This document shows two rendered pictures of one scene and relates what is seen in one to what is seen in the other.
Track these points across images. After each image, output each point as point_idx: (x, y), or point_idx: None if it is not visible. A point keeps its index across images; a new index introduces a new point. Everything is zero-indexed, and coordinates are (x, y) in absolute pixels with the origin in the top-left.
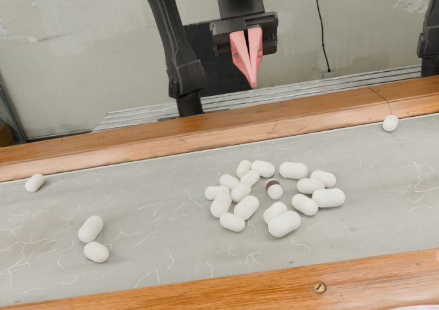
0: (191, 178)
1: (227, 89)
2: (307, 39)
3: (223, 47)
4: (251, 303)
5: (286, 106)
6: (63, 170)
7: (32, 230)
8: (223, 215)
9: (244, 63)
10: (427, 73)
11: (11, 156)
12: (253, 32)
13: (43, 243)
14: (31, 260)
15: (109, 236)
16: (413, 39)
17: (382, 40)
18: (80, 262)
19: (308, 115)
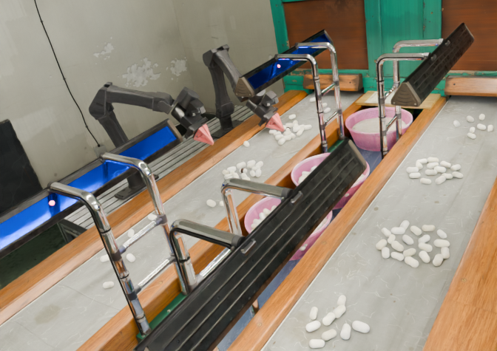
0: (211, 184)
1: (14, 192)
2: (72, 125)
3: (188, 134)
4: (275, 179)
5: (206, 152)
6: (150, 212)
7: (186, 219)
8: (243, 179)
9: (207, 137)
10: (225, 124)
11: (113, 222)
12: (205, 125)
13: (200, 216)
14: (205, 218)
15: (217, 202)
16: None
17: (127, 111)
18: (221, 208)
19: (220, 151)
